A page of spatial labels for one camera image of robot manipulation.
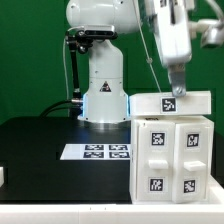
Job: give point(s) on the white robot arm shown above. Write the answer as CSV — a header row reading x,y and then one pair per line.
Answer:
x,y
98,22

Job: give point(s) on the grey depth camera bar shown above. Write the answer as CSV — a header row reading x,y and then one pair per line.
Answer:
x,y
99,31

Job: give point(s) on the white block at left edge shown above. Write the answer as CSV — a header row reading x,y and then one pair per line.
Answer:
x,y
1,176

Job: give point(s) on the white door panel with marker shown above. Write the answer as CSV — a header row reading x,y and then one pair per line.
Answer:
x,y
193,143

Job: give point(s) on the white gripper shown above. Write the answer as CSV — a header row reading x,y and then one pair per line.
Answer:
x,y
169,22

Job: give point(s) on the white cabinet body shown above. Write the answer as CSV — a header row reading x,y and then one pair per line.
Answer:
x,y
135,123

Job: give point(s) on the white base marker plate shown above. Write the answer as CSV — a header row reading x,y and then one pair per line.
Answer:
x,y
96,152

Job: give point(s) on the white L-shaped corner fence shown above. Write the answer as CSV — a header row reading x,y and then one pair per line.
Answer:
x,y
212,212

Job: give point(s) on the white box with marker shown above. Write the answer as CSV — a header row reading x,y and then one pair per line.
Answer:
x,y
154,104

